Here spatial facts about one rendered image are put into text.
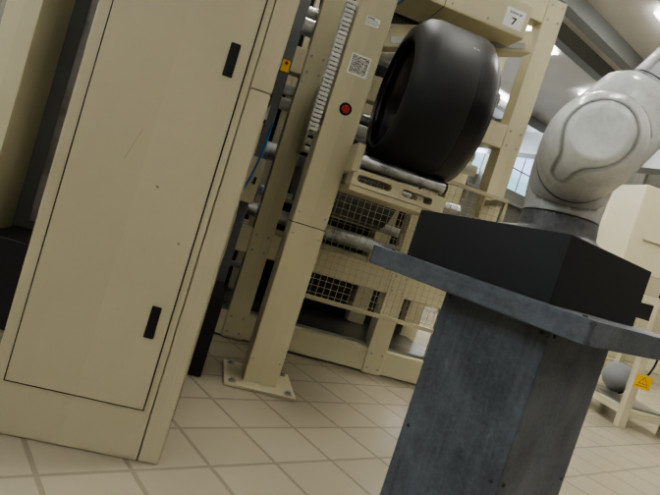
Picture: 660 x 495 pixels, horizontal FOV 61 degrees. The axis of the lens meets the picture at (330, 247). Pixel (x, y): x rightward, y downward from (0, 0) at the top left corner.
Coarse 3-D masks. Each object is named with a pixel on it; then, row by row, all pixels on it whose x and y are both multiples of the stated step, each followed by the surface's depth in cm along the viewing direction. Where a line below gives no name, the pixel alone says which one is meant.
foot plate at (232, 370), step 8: (224, 360) 222; (232, 360) 222; (224, 368) 213; (232, 368) 216; (240, 368) 219; (224, 376) 204; (232, 376) 207; (240, 376) 210; (280, 376) 225; (288, 376) 228; (224, 384) 199; (232, 384) 199; (240, 384) 201; (248, 384) 204; (256, 384) 207; (280, 384) 215; (288, 384) 218; (256, 392) 201; (264, 392) 202; (272, 392) 204; (280, 392) 206; (288, 392) 206
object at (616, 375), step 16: (640, 304) 356; (656, 304) 333; (656, 320) 331; (608, 368) 369; (624, 368) 363; (640, 368) 332; (608, 384) 367; (624, 384) 359; (640, 384) 333; (608, 400) 348; (624, 400) 335; (624, 416) 334; (640, 416) 336; (656, 416) 338; (656, 432) 343
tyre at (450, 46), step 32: (416, 32) 203; (448, 32) 193; (416, 64) 191; (448, 64) 187; (480, 64) 191; (384, 96) 239; (416, 96) 188; (448, 96) 187; (480, 96) 189; (384, 128) 242; (416, 128) 190; (448, 128) 190; (480, 128) 192; (384, 160) 206; (416, 160) 199; (448, 160) 198
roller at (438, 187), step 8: (368, 160) 198; (376, 160) 199; (368, 168) 200; (376, 168) 200; (384, 168) 200; (392, 168) 200; (400, 168) 201; (392, 176) 202; (400, 176) 202; (408, 176) 202; (416, 176) 202; (424, 176) 204; (416, 184) 204; (424, 184) 203; (432, 184) 204; (440, 184) 205; (440, 192) 206
